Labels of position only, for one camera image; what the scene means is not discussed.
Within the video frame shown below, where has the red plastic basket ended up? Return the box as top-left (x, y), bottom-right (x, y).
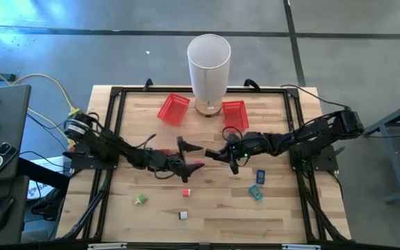
top-left (222, 100), bottom-right (251, 132)
top-left (156, 92), bottom-right (191, 126)

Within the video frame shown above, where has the white shade table lamp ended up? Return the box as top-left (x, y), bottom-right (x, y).
top-left (186, 33), bottom-right (232, 118)

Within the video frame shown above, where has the grey desk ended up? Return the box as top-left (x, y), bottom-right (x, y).
top-left (0, 84), bottom-right (32, 244)

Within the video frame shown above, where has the white printed box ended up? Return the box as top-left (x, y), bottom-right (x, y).
top-left (26, 156), bottom-right (65, 201)

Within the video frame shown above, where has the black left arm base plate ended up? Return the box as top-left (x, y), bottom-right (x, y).
top-left (62, 144), bottom-right (119, 171)

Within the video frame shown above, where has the black computer mouse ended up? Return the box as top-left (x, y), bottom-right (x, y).
top-left (0, 196), bottom-right (15, 233)

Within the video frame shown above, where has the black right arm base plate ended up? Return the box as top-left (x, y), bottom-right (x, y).
top-left (289, 144), bottom-right (340, 173)

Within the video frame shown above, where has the black cable bundle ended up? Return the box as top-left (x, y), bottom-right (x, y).
top-left (29, 187), bottom-right (65, 223)

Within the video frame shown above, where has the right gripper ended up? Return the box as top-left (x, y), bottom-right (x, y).
top-left (205, 133), bottom-right (258, 176)

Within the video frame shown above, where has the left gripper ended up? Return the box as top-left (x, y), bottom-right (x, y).
top-left (158, 135), bottom-right (206, 184)

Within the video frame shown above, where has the white table clamp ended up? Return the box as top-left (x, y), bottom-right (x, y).
top-left (282, 244), bottom-right (322, 250)
top-left (87, 242), bottom-right (128, 250)

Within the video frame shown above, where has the black aluminium table frame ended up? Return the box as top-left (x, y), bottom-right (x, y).
top-left (60, 85), bottom-right (352, 244)

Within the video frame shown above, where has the grey-blue table frame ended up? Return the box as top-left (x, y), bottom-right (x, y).
top-left (361, 95), bottom-right (400, 204)

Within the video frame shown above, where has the yellow cable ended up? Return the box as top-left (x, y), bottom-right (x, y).
top-left (0, 59), bottom-right (82, 147)

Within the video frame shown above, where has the teal digital timer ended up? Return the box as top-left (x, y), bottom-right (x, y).
top-left (248, 184), bottom-right (264, 201)

